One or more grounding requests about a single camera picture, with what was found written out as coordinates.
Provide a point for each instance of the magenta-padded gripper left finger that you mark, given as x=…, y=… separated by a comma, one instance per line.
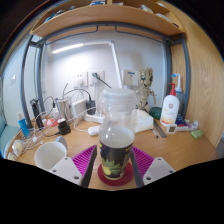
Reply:
x=66, y=170

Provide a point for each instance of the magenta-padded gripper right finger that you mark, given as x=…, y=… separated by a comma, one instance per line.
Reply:
x=158, y=170

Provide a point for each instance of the clear bottle with dark label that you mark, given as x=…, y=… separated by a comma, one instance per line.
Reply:
x=116, y=150

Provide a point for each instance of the white mug with blue print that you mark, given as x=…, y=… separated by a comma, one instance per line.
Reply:
x=50, y=155

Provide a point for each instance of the flat round red coaster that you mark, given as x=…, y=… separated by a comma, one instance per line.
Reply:
x=103, y=178

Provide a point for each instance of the grey metal ruler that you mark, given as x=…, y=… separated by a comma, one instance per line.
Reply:
x=160, y=129

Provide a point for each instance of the black charger block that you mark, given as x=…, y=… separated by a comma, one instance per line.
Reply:
x=64, y=127

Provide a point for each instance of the small white display clock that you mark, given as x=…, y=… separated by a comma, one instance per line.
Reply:
x=171, y=128

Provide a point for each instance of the white computer mouse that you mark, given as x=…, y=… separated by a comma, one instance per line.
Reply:
x=94, y=130

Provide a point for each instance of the red flat pack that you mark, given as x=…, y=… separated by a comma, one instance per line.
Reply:
x=50, y=122

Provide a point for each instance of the white tissue pack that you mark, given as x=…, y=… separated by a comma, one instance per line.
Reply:
x=143, y=121

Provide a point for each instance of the small green block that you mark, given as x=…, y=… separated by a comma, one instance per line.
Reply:
x=197, y=134

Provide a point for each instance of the small white round roll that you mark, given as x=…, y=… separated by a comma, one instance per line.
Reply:
x=18, y=147
x=11, y=156

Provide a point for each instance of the small dark blue jar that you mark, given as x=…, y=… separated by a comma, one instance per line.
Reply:
x=180, y=120

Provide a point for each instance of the dark green round container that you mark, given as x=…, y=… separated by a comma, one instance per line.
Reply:
x=155, y=112

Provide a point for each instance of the white power strip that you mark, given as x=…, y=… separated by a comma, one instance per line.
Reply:
x=93, y=118

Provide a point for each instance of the white pump bottle red top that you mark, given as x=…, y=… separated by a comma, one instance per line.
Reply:
x=169, y=111

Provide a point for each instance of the blue and white tube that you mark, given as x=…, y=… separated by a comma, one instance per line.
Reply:
x=24, y=128

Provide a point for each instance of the white power adapter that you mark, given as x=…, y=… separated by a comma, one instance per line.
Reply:
x=77, y=108

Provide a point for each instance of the metal cup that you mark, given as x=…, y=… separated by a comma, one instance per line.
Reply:
x=61, y=107

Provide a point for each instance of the pale teal bed sheet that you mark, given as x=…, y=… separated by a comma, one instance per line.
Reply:
x=8, y=133

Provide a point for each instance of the black electric shaver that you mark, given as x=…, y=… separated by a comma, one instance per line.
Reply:
x=35, y=106

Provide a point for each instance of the clear blue spray bottle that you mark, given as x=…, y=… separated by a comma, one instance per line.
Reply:
x=180, y=100

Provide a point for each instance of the tree creature figurine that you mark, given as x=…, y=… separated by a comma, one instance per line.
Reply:
x=145, y=90

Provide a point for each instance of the white desk lamp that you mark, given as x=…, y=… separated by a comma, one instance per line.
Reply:
x=66, y=48

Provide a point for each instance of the wooden shelf unit with items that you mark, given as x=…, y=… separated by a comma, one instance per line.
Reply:
x=106, y=15

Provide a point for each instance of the white wall outlet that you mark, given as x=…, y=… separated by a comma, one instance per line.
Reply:
x=80, y=79
x=100, y=75

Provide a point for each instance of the white wall box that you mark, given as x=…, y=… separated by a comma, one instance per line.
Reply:
x=130, y=77

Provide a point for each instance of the grey metal desk frame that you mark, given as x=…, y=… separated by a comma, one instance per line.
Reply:
x=168, y=66

